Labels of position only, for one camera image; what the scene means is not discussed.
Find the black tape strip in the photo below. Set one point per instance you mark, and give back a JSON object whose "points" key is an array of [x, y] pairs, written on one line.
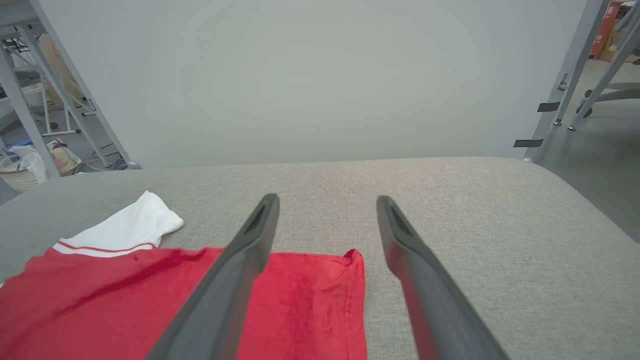
{"points": [[528, 143], [548, 106]]}

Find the white cloth in basket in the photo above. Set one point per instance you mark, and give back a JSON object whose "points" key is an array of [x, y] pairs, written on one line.
{"points": [[35, 165]]}

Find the cream woven laundry basket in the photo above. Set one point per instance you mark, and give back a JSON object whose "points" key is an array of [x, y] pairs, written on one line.
{"points": [[20, 181]]}

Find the grey partition panel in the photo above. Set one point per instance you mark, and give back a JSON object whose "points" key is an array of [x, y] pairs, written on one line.
{"points": [[320, 75]]}

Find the red cardboard box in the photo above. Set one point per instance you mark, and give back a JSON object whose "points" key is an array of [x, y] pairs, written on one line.
{"points": [[604, 27]]}

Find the grey office chair base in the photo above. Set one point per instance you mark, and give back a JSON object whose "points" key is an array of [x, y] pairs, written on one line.
{"points": [[615, 95]]}

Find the brown cardboard box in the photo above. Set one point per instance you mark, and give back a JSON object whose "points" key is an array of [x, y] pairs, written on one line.
{"points": [[612, 47]]}

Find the white metal rack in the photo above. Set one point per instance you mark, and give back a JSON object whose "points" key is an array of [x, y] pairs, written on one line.
{"points": [[47, 115]]}

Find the grey panel frame post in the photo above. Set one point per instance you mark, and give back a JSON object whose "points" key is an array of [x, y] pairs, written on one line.
{"points": [[570, 65], [85, 95]]}

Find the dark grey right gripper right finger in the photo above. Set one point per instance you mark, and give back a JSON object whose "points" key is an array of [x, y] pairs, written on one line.
{"points": [[440, 315]]}

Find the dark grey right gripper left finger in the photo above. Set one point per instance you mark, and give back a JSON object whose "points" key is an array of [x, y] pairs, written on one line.
{"points": [[220, 295]]}

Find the slanted grey table leg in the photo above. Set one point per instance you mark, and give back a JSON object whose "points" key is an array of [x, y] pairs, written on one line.
{"points": [[60, 90]]}

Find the red and white shirt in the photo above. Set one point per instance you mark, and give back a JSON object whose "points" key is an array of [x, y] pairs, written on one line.
{"points": [[300, 310]]}

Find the thick grey table leg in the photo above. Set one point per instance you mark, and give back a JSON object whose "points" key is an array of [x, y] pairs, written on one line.
{"points": [[25, 115]]}

